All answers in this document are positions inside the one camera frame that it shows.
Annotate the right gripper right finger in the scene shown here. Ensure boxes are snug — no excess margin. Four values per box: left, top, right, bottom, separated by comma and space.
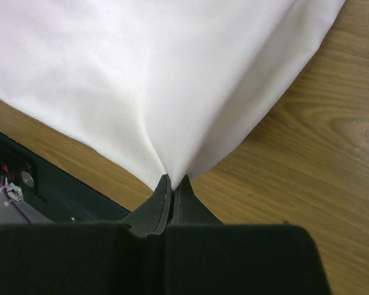
172, 175, 222, 224

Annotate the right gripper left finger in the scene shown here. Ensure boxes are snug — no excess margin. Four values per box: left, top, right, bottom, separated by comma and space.
121, 175, 172, 238

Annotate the white floral t shirt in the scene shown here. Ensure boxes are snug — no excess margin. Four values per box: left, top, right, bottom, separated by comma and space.
0, 1, 343, 188

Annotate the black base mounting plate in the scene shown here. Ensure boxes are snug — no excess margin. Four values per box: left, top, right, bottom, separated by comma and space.
0, 132, 130, 222

